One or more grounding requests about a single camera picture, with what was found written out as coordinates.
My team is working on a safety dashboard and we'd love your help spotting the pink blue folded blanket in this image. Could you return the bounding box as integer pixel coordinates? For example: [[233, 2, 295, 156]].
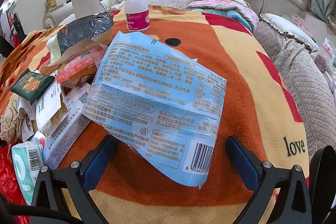
[[187, 0, 260, 33]]

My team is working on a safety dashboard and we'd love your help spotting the pink plastic package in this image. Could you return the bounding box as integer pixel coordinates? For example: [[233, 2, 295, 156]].
[[293, 15, 313, 31]]

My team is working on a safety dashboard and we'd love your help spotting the cream foil-lined snack bag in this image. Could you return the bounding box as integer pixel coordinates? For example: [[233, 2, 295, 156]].
[[47, 13, 114, 65]]

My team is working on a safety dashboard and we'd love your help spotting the white beige garment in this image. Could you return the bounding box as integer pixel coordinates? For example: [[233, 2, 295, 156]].
[[101, 0, 129, 13]]

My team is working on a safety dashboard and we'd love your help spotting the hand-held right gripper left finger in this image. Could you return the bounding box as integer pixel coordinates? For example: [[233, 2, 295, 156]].
[[31, 135, 117, 224]]

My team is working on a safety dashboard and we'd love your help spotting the pink plastic wrapper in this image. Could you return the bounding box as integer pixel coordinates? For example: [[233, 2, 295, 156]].
[[54, 47, 105, 84]]

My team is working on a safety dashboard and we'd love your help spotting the orange red printed blanket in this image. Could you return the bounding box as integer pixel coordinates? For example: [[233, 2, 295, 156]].
[[0, 5, 310, 224]]

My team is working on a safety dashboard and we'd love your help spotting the red plastic bag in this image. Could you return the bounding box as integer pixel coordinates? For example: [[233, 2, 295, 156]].
[[0, 145, 30, 224]]

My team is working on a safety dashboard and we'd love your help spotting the grey fleece sheet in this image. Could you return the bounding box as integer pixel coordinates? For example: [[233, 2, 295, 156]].
[[146, 0, 193, 10]]

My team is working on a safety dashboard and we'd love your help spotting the light blue snack wrapper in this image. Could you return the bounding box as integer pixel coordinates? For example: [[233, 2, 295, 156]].
[[87, 30, 227, 191]]

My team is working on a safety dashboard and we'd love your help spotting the clear plastic snack bag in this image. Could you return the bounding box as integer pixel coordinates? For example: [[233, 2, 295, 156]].
[[315, 38, 336, 72]]

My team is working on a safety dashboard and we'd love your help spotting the white medicine box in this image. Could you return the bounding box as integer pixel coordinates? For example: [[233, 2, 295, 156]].
[[41, 82, 92, 170]]

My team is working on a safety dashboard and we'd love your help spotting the green white tissue pack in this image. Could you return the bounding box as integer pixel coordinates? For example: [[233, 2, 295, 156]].
[[12, 141, 45, 205]]

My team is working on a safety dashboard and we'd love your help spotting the dark green snack packet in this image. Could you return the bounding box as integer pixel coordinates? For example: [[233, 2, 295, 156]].
[[10, 69, 55, 106]]

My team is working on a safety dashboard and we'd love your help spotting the white ruffled pillow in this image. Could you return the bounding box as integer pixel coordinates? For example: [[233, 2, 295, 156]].
[[260, 13, 319, 52]]

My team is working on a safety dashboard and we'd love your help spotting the crumpled beige paper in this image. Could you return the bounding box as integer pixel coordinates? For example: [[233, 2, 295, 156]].
[[0, 106, 27, 142]]

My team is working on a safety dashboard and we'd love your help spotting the white pill bottle pink label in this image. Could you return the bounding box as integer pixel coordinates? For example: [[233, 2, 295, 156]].
[[124, 0, 151, 32]]

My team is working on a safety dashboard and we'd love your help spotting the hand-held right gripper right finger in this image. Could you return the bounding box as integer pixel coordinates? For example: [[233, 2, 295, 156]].
[[225, 135, 313, 224]]

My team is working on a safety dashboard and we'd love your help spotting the white brown paper packet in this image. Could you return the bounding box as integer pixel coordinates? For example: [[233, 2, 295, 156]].
[[35, 80, 69, 135]]

